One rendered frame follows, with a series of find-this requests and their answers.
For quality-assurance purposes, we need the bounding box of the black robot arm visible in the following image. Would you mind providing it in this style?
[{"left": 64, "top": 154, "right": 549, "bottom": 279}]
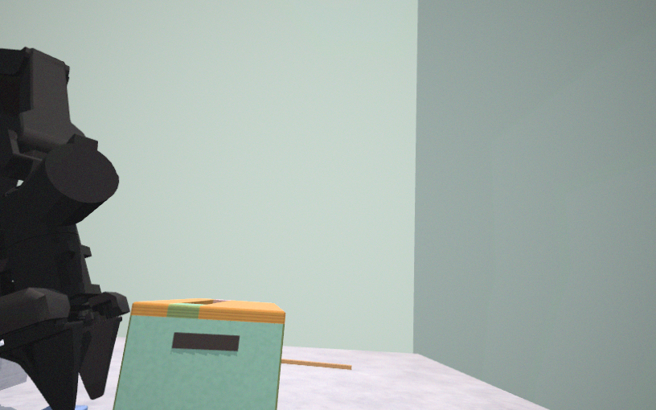
[{"left": 0, "top": 47, "right": 119, "bottom": 260}]

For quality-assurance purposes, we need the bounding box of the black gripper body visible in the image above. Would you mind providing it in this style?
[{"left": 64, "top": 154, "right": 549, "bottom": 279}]
[{"left": 0, "top": 233, "right": 130, "bottom": 344}]

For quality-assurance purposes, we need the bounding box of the tan flat bar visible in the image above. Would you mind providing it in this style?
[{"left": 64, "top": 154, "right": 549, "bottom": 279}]
[{"left": 281, "top": 359, "right": 351, "bottom": 370}]

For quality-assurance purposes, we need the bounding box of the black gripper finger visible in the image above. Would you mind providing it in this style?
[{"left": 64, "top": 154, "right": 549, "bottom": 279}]
[
  {"left": 79, "top": 316, "right": 122, "bottom": 400},
  {"left": 0, "top": 321, "right": 84, "bottom": 410}
]

